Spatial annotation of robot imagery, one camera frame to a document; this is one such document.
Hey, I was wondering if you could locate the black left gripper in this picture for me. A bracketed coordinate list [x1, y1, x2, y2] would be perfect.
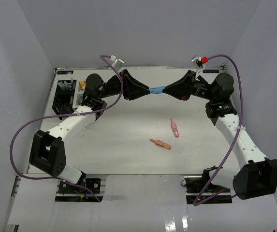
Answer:
[99, 70, 150, 102]

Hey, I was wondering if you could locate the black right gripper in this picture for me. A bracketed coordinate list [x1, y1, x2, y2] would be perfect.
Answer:
[163, 70, 217, 102]

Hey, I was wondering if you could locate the blue highlighter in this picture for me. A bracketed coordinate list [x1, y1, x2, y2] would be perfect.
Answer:
[149, 86, 165, 94]

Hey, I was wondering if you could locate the yellow highlighter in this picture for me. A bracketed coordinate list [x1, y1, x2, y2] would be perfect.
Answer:
[79, 81, 86, 90]

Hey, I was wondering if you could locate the black gel pen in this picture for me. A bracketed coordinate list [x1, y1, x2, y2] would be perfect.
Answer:
[58, 82, 66, 91]

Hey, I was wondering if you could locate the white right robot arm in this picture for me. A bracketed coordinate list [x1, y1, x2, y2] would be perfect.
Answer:
[163, 71, 277, 200]

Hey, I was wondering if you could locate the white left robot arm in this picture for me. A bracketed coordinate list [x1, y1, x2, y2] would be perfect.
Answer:
[29, 69, 150, 193]

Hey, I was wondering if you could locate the pink highlighter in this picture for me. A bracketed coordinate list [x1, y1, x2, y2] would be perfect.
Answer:
[170, 118, 179, 138]

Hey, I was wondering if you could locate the white slotted organizer box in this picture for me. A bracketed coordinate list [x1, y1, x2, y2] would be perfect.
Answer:
[73, 81, 85, 109]

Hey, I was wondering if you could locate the orange highlighter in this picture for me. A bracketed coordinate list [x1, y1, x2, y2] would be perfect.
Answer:
[150, 139, 172, 150]

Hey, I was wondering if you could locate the black slotted organizer box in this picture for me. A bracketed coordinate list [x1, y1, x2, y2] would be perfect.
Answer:
[52, 80, 76, 115]

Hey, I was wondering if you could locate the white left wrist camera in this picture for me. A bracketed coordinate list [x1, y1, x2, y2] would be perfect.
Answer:
[110, 55, 125, 70]

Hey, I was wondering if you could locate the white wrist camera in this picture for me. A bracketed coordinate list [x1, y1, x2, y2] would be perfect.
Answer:
[110, 55, 125, 70]
[191, 56, 208, 76]

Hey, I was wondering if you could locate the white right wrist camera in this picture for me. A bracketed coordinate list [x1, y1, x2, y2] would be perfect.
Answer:
[191, 56, 208, 76]

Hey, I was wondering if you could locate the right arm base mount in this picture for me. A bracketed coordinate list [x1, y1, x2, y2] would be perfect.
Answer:
[180, 166, 233, 204]

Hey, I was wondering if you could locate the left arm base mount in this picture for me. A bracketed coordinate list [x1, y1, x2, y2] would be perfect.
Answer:
[55, 178, 105, 203]

